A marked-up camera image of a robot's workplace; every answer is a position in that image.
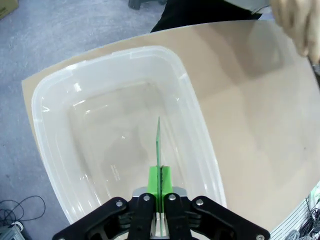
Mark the person's right hand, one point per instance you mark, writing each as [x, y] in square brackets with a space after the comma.
[300, 22]

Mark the grey metal device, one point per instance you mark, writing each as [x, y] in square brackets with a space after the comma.
[10, 231]

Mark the clear plastic bin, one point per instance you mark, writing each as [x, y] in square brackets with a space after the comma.
[100, 112]

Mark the green PCB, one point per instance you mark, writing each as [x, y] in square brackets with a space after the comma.
[158, 145]

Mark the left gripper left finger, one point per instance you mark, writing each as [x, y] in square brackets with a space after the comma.
[125, 217]

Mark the large cardboard box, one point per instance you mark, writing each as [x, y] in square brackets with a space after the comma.
[7, 7]

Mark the person's black trousers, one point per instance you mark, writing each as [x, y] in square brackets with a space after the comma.
[200, 12]

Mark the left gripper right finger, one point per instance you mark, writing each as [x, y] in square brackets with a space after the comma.
[200, 217]

